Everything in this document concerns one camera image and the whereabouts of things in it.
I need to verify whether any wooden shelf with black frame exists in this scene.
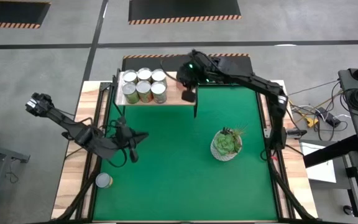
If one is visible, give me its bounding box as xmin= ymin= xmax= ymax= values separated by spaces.
xmin=114 ymin=68 xmax=200 ymax=119

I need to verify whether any yellow connector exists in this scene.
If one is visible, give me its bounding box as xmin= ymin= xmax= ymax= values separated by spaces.
xmin=305 ymin=116 xmax=319 ymax=128

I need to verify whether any black angled beam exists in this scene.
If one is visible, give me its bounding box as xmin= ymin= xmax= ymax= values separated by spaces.
xmin=303 ymin=133 xmax=358 ymax=169

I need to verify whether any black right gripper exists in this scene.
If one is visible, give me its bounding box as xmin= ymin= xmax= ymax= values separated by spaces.
xmin=177 ymin=51 xmax=217 ymax=103

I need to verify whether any black rig frame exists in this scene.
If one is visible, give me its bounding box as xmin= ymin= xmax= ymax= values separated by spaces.
xmin=51 ymin=79 xmax=318 ymax=224

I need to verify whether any succulent in white patterned pot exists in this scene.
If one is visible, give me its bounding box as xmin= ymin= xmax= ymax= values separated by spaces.
xmin=209 ymin=124 xmax=248 ymax=162

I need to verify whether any black power adapter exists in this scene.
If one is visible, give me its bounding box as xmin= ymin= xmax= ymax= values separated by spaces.
xmin=317 ymin=107 xmax=341 ymax=127

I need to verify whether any black coiled cable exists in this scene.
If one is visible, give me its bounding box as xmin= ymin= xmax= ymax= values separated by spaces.
xmin=340 ymin=88 xmax=358 ymax=116

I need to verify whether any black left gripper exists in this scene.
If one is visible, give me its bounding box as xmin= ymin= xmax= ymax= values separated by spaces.
xmin=110 ymin=116 xmax=149 ymax=164

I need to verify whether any black hazard-striped floor mat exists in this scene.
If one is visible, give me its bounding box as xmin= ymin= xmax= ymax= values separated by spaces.
xmin=0 ymin=0 xmax=52 ymax=30
xmin=127 ymin=0 xmax=242 ymax=26
xmin=122 ymin=53 xmax=255 ymax=81

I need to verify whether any green labelled tin can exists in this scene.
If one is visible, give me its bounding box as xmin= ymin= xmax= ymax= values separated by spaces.
xmin=122 ymin=82 xmax=140 ymax=105

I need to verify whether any peaches tin can pale label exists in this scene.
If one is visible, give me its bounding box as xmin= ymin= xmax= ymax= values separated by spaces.
xmin=150 ymin=81 xmax=168 ymax=105

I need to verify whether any white board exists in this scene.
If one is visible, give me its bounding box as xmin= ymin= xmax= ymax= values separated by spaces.
xmin=300 ymin=141 xmax=337 ymax=184

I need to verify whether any cherries tin can blue label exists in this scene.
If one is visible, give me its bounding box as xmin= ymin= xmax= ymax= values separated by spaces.
xmin=122 ymin=69 xmax=139 ymax=84
xmin=151 ymin=68 xmax=167 ymax=83

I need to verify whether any tin can yellow-orange label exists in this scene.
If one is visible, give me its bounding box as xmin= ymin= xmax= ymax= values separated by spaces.
xmin=95 ymin=172 xmax=114 ymax=189

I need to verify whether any grey equipment desk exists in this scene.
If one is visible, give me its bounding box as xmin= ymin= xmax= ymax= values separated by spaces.
xmin=337 ymin=67 xmax=358 ymax=156

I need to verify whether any grey metal table frame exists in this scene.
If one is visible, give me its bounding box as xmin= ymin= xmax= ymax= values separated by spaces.
xmin=0 ymin=139 xmax=30 ymax=224

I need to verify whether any pineapple tin can orange label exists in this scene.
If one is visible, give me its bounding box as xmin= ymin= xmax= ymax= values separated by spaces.
xmin=135 ymin=80 xmax=154 ymax=104
xmin=137 ymin=67 xmax=153 ymax=82

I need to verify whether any green table mat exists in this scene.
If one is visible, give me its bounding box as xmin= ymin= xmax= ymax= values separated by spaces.
xmin=92 ymin=84 xmax=278 ymax=222

